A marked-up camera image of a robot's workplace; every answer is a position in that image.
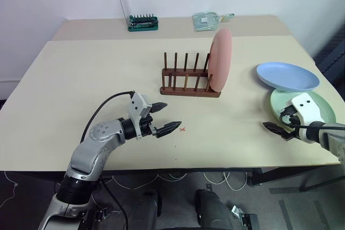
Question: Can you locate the black table frame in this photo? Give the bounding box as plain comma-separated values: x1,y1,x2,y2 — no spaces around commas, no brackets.
249,164,343,193

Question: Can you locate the blue plate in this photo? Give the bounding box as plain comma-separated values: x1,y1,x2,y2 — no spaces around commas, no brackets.
256,62,321,93

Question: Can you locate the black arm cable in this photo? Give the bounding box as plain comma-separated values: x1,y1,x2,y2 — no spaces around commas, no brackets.
80,91,135,143
279,113,345,131

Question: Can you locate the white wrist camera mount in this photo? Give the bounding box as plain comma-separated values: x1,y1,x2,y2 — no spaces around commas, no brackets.
127,92,152,141
290,92,327,142

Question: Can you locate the clear plastic bag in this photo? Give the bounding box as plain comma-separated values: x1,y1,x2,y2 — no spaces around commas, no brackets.
192,11,221,32

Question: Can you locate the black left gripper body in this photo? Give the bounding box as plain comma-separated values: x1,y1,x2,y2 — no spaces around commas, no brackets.
139,115,159,137

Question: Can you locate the green screwdriver bit set case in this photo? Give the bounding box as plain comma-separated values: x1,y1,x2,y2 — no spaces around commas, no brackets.
118,0,160,32

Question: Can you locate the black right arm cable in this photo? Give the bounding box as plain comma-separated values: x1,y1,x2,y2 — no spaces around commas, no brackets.
279,113,345,131

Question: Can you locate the black floor cable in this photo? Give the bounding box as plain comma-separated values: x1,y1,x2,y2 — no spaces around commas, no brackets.
99,177,129,230

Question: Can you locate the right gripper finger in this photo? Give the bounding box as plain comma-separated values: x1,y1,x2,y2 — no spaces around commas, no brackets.
262,121,294,142

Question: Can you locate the pink plate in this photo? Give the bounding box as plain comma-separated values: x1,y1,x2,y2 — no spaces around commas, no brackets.
208,28,233,92

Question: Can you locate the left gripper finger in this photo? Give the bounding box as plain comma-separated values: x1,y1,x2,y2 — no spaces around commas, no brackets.
156,121,182,137
150,102,169,114

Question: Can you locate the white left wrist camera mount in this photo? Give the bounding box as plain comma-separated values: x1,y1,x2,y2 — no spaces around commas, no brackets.
127,92,152,141

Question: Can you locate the wooden dish rack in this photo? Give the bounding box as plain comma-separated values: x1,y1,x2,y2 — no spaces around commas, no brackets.
160,52,222,99

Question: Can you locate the dark rounded shape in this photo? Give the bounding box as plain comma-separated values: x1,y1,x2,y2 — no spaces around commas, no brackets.
128,190,163,230
195,188,237,230

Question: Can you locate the green plate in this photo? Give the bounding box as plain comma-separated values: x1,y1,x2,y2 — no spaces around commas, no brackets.
270,88,337,127

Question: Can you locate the white floor cable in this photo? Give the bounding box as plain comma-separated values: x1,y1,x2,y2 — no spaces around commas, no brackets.
0,171,20,208
111,171,248,191

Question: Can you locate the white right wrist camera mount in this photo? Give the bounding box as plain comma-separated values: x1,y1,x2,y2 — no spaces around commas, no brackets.
290,92,327,142

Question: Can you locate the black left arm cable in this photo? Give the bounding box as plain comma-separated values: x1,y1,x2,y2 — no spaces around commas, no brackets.
80,91,135,143

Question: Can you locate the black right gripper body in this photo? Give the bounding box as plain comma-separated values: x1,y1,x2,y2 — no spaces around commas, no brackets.
279,104,301,137

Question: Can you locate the metal bracket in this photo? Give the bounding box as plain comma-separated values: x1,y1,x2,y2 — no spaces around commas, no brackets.
231,205,260,230

